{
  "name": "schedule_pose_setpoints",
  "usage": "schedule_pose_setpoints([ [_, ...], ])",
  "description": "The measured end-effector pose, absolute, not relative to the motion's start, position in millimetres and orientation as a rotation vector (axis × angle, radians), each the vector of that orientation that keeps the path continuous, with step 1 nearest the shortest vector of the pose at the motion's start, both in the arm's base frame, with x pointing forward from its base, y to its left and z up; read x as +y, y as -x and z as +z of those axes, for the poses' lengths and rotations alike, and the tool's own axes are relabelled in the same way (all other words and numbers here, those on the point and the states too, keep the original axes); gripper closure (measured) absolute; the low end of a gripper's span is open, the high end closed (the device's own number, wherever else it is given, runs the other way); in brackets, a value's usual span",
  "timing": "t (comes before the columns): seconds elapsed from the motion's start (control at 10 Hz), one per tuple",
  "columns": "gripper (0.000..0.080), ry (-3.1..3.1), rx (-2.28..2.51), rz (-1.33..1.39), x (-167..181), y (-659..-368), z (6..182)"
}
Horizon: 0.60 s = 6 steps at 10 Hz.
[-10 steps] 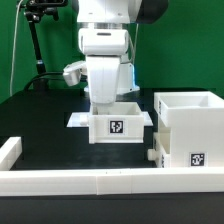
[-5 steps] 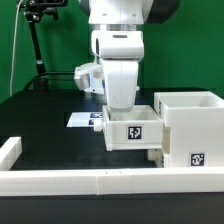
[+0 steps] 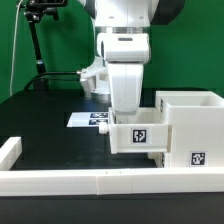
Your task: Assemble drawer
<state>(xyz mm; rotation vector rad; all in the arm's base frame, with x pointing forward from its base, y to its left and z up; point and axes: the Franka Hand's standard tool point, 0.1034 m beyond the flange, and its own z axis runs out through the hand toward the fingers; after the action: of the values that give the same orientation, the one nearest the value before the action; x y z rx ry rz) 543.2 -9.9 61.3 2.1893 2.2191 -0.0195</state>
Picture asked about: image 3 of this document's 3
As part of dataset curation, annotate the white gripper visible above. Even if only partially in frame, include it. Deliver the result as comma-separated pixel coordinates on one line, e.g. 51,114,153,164
97,33,151,114

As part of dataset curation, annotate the white drawer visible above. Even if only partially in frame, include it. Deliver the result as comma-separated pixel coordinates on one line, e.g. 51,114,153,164
148,152,165,168
99,108,168,154

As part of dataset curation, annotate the white drawer cabinet box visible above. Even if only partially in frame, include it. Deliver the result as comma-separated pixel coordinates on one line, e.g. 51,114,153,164
155,91,224,168

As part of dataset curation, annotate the white front drawer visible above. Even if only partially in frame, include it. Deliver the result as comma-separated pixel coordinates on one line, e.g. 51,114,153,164
148,152,165,168

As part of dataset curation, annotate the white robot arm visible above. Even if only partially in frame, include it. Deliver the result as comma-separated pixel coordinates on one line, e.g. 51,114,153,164
77,0,185,116

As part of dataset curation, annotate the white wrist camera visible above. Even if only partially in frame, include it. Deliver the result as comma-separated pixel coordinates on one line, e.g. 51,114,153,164
81,56,108,81

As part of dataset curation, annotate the black cable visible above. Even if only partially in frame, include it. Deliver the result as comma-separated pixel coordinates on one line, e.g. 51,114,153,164
23,69,84,92

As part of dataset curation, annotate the white marker base plate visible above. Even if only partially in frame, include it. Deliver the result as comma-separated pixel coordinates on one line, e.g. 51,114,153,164
67,112,109,128

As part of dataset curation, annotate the black camera stand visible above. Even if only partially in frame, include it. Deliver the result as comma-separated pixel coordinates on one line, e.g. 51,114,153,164
20,0,69,92

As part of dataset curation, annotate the white cable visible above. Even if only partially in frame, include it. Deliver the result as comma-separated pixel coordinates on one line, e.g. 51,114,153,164
9,0,26,98

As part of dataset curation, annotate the white front fence wall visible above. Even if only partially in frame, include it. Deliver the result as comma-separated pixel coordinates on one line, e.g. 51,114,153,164
0,167,224,196

